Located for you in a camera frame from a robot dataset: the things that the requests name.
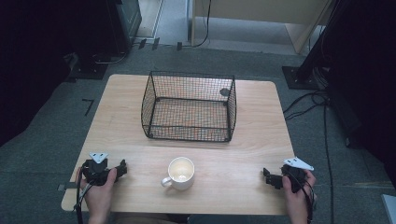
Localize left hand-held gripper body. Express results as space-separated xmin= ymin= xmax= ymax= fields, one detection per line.
xmin=81 ymin=151 xmax=119 ymax=187

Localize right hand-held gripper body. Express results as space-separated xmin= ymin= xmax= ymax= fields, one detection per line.
xmin=280 ymin=156 xmax=315 ymax=193

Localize white cup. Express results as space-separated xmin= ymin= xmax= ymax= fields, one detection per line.
xmin=160 ymin=156 xmax=196 ymax=191

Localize black wire mesh basket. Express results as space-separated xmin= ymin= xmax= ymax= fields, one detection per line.
xmin=140 ymin=70 xmax=238 ymax=144

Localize person's right hand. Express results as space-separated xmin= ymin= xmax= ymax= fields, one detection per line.
xmin=281 ymin=169 xmax=318 ymax=219

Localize person's left hand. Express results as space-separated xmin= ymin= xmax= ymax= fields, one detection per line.
xmin=75 ymin=166 xmax=119 ymax=218

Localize grey tape strip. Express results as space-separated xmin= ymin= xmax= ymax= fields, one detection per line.
xmin=57 ymin=183 xmax=78 ymax=192

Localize black angled floor tape mark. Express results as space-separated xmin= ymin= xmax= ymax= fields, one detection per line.
xmin=81 ymin=98 xmax=95 ymax=118

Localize pale grey flat object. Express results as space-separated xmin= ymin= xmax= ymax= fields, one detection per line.
xmin=380 ymin=193 xmax=396 ymax=224

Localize dark curtain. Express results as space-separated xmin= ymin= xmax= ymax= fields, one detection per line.
xmin=0 ymin=0 xmax=108 ymax=147
xmin=323 ymin=0 xmax=396 ymax=188

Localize dark equipment cabinet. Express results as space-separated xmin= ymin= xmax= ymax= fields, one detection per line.
xmin=73 ymin=0 xmax=143 ymax=57

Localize beige wooden furniture panel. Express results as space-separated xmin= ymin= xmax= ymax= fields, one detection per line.
xmin=190 ymin=0 xmax=333 ymax=55

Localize right hand-held gripper cable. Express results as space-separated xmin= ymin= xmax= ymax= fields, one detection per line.
xmin=288 ymin=172 xmax=316 ymax=224

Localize hand-held gripper cable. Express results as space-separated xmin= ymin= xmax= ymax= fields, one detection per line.
xmin=288 ymin=172 xmax=316 ymax=224
xmin=73 ymin=167 xmax=95 ymax=224

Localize left hand-held gripper cable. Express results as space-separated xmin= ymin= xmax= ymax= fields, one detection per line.
xmin=73 ymin=167 xmax=95 ymax=224

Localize looped black floor cables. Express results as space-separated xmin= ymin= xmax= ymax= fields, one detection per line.
xmin=282 ymin=89 xmax=330 ymax=121

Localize black floor base plate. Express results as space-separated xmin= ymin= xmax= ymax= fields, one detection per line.
xmin=64 ymin=51 xmax=110 ymax=84

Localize black cable by cabinet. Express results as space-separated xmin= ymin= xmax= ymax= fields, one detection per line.
xmin=92 ymin=43 xmax=141 ymax=65

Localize black stand with base plate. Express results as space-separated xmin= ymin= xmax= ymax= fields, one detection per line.
xmin=281 ymin=0 xmax=344 ymax=91

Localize thin black hanging cable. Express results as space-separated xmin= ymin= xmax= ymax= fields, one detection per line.
xmin=181 ymin=0 xmax=213 ymax=49

